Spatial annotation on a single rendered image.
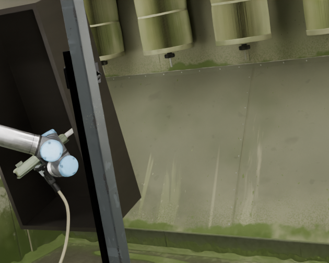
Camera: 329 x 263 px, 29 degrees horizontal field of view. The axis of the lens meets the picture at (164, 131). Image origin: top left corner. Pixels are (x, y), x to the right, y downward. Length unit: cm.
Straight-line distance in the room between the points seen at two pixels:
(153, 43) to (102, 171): 213
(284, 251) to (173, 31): 148
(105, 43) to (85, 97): 243
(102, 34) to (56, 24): 133
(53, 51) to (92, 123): 109
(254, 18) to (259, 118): 64
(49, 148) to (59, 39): 59
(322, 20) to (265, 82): 71
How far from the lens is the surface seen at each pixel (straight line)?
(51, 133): 275
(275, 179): 370
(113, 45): 429
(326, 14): 341
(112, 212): 193
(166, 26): 390
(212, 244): 383
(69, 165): 277
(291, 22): 390
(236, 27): 363
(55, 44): 293
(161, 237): 402
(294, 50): 392
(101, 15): 427
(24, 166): 305
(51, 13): 295
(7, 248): 424
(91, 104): 186
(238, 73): 407
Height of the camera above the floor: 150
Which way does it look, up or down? 11 degrees down
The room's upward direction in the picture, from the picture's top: 9 degrees counter-clockwise
